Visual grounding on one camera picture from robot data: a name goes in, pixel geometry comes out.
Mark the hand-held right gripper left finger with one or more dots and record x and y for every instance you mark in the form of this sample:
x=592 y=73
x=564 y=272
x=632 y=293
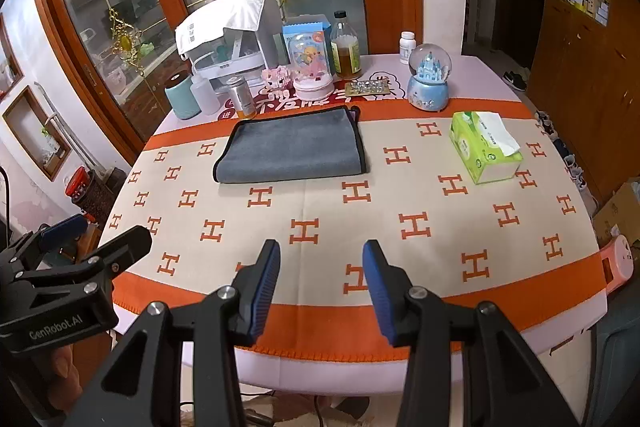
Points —
x=264 y=294

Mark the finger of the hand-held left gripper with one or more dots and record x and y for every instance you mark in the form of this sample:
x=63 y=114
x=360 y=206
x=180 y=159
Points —
x=117 y=252
x=62 y=229

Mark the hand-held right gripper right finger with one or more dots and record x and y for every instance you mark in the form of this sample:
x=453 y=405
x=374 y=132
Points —
x=381 y=294

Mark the grey towel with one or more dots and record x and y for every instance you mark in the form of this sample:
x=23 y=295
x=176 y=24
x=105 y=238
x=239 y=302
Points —
x=290 y=147

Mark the person's left hand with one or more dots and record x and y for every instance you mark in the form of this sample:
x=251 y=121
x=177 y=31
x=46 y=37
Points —
x=67 y=372

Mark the red bucket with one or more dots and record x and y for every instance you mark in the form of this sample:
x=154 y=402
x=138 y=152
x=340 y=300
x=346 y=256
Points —
x=79 y=184

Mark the orange beige patterned blanket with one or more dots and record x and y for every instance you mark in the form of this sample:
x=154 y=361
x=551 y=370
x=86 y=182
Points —
x=350 y=217

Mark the teal cylinder container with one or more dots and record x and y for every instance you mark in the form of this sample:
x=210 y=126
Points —
x=182 y=99

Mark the green tissue pack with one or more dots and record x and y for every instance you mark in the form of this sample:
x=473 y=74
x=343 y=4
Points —
x=475 y=152

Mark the white squeeze bottle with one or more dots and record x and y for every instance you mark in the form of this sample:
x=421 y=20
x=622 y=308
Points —
x=205 y=97

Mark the silver drink can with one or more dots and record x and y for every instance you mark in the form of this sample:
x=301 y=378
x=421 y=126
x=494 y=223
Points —
x=241 y=99

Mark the silver blister pack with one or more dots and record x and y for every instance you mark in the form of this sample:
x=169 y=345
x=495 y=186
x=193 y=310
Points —
x=367 y=88

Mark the blue castle snow globe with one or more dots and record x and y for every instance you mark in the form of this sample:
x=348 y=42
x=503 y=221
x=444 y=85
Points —
x=429 y=92

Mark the pink music box globe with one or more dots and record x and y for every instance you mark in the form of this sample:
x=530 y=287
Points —
x=313 y=88

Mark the pink block figure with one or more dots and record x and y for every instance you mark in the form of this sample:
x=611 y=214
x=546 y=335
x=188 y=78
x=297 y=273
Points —
x=277 y=77

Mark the pink plastic stool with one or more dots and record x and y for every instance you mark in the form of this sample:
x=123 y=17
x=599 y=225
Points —
x=617 y=257

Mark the glass bottle with yellow liquid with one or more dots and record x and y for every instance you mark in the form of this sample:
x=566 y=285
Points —
x=345 y=57

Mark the white pill bottle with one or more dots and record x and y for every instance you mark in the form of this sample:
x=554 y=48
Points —
x=407 y=49

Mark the black sneaker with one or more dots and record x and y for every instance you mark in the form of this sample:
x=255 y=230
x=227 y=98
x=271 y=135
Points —
x=515 y=81

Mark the cardboard box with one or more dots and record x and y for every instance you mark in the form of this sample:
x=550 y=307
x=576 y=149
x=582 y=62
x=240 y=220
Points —
x=620 y=212

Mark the grey white countertop appliance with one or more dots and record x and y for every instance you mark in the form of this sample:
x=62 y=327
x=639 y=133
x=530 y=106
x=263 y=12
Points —
x=270 y=37

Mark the white plastic bag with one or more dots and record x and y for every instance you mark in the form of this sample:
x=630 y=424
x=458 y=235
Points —
x=220 y=14

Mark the blue toy box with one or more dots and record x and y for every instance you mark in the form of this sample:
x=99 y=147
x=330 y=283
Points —
x=320 y=28

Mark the orange framed glass door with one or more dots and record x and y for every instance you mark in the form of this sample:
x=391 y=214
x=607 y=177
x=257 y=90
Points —
x=390 y=22

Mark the wooden cabinet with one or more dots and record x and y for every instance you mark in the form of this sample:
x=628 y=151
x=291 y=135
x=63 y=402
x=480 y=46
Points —
x=580 y=72

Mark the wooden wall niche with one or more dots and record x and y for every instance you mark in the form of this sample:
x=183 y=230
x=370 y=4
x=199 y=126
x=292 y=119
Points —
x=37 y=134

